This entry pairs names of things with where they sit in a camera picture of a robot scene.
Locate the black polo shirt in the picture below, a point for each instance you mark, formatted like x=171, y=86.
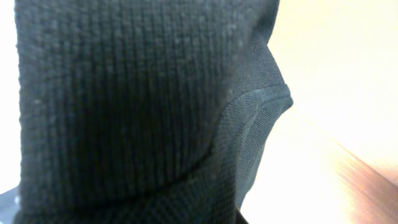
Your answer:
x=143, y=111

